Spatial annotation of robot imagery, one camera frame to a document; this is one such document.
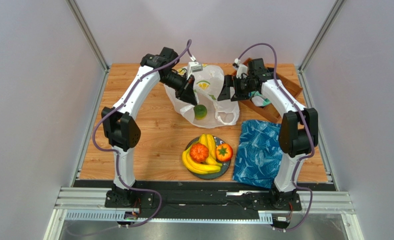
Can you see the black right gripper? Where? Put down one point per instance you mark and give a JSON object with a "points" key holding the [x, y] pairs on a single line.
{"points": [[231, 88]]}

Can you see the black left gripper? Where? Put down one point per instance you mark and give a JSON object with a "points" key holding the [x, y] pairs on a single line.
{"points": [[186, 92]]}

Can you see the white plastic bag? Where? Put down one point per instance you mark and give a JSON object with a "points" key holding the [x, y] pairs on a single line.
{"points": [[207, 87]]}

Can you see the green fake fruit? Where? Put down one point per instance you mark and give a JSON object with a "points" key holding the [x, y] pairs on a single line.
{"points": [[200, 112]]}

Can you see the orange fake bell pepper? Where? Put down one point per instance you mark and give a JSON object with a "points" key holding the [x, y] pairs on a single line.
{"points": [[199, 152]]}

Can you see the yellow fake banana bunch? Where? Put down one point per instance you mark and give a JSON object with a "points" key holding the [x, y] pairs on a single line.
{"points": [[198, 168]]}

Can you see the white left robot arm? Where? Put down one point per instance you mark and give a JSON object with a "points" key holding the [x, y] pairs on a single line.
{"points": [[119, 121]]}

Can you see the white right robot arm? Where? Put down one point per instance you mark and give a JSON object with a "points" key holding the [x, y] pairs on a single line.
{"points": [[298, 134]]}

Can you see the blue patterned cloth bag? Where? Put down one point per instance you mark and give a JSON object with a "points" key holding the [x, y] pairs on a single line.
{"points": [[258, 157]]}

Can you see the teal white sock lower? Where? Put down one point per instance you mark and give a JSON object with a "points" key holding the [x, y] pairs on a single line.
{"points": [[259, 100]]}

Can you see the dark blue ceramic plate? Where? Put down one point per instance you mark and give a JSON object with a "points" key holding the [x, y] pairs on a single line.
{"points": [[224, 167]]}

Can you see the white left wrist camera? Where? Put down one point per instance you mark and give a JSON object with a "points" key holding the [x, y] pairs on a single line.
{"points": [[192, 68]]}

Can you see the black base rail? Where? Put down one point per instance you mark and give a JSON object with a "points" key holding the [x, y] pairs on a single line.
{"points": [[201, 200]]}

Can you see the aluminium frame base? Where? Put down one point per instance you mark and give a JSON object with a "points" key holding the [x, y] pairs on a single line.
{"points": [[79, 204]]}

